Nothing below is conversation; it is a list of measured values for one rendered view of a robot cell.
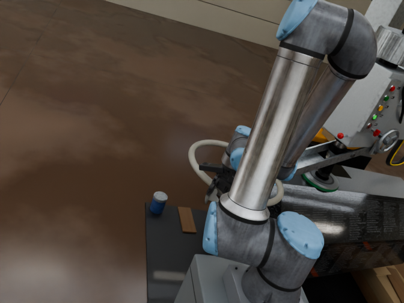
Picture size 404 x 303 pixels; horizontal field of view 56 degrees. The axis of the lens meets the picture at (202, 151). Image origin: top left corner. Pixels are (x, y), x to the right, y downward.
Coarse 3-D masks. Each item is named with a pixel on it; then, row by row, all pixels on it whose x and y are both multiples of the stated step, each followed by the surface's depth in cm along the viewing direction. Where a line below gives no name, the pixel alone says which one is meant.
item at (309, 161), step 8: (320, 144) 211; (328, 144) 213; (304, 152) 207; (312, 152) 210; (352, 152) 208; (360, 152) 212; (368, 152) 216; (376, 152) 213; (304, 160) 206; (312, 160) 206; (320, 160) 200; (328, 160) 201; (336, 160) 205; (344, 160) 209; (304, 168) 196; (312, 168) 199
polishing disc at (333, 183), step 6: (306, 174) 216; (312, 174) 218; (330, 174) 225; (312, 180) 213; (318, 180) 214; (324, 180) 216; (330, 180) 219; (336, 180) 221; (324, 186) 211; (330, 186) 213; (336, 186) 215
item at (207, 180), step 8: (192, 144) 184; (200, 144) 187; (208, 144) 193; (216, 144) 196; (224, 144) 198; (192, 152) 176; (192, 160) 170; (200, 176) 164; (208, 176) 163; (208, 184) 162; (280, 184) 184; (280, 192) 177; (272, 200) 168; (280, 200) 173
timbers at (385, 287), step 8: (368, 272) 268; (368, 280) 267; (376, 280) 260; (384, 280) 259; (376, 288) 259; (384, 288) 253; (392, 288) 255; (376, 296) 258; (384, 296) 252; (392, 296) 248
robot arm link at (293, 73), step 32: (320, 0) 91; (288, 32) 91; (320, 32) 90; (288, 64) 93; (288, 96) 95; (256, 128) 100; (288, 128) 98; (256, 160) 101; (256, 192) 103; (224, 224) 106; (256, 224) 104; (224, 256) 109; (256, 256) 107
